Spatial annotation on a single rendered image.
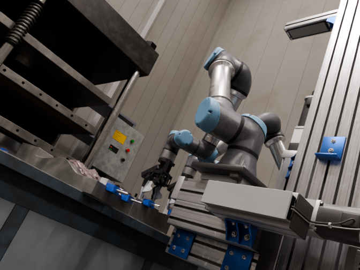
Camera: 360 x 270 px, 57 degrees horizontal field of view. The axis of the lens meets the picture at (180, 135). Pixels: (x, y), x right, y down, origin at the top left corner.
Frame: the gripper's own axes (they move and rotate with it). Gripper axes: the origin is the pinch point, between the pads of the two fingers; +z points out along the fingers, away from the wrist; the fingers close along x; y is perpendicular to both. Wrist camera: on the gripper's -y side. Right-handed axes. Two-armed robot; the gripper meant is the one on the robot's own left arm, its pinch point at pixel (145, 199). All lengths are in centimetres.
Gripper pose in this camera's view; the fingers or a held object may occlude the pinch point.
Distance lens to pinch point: 155.1
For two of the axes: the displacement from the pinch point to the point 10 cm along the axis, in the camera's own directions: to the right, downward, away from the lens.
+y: 7.0, 0.2, -7.2
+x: 6.1, 5.1, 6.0
